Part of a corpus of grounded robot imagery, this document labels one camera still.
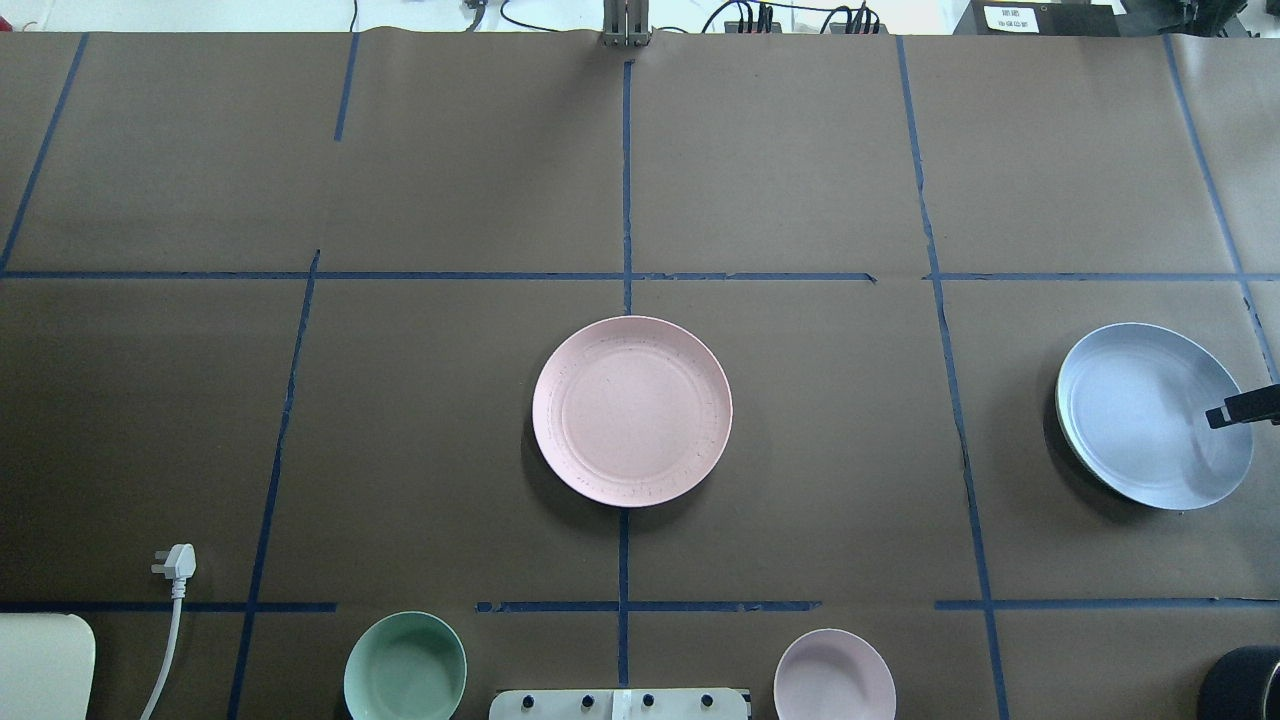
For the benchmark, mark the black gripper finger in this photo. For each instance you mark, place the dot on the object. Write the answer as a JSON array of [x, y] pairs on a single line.
[[1248, 407]]

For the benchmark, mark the blue plate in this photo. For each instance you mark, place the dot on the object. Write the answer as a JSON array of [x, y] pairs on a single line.
[[1132, 401]]

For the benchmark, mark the pink plate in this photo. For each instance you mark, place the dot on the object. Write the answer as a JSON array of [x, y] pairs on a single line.
[[632, 411]]

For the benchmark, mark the black round object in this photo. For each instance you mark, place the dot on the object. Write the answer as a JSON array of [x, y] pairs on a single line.
[[1243, 684]]

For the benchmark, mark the black box with label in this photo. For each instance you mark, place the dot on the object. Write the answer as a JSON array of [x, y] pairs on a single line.
[[1040, 18]]

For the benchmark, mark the pink bowl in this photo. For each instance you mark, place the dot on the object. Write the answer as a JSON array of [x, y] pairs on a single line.
[[833, 674]]

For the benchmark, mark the green bowl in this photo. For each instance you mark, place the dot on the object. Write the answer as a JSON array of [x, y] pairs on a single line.
[[408, 665]]

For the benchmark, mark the white chair corner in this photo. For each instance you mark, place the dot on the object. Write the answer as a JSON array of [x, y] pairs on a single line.
[[47, 663]]

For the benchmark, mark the metal camera post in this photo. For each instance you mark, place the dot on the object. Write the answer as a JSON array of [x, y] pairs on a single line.
[[626, 23]]

